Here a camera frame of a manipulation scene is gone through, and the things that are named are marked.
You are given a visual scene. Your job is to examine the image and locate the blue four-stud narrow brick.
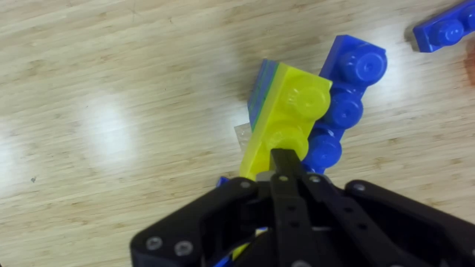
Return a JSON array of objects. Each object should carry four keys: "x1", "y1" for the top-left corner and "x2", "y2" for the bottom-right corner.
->
[{"x1": 303, "y1": 35, "x2": 388, "y2": 174}]

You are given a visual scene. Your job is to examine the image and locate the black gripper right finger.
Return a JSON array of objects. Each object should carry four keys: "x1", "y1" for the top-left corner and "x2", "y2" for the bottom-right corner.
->
[{"x1": 292, "y1": 158, "x2": 475, "y2": 267}]

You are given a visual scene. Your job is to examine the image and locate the blue narrow brick beside red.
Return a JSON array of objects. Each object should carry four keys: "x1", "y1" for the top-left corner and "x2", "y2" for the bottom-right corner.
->
[{"x1": 413, "y1": 0, "x2": 475, "y2": 54}]

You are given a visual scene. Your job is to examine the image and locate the small yellow narrow brick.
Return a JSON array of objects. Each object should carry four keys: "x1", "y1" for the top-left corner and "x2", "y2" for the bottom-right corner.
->
[{"x1": 240, "y1": 61, "x2": 333, "y2": 180}]

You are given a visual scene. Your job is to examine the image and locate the green and blue brick tower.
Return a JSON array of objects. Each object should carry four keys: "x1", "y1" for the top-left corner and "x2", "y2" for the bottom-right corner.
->
[{"x1": 247, "y1": 60, "x2": 278, "y2": 128}]

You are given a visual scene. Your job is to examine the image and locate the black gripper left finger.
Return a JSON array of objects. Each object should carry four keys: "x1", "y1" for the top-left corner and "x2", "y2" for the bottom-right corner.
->
[{"x1": 131, "y1": 149, "x2": 318, "y2": 267}]

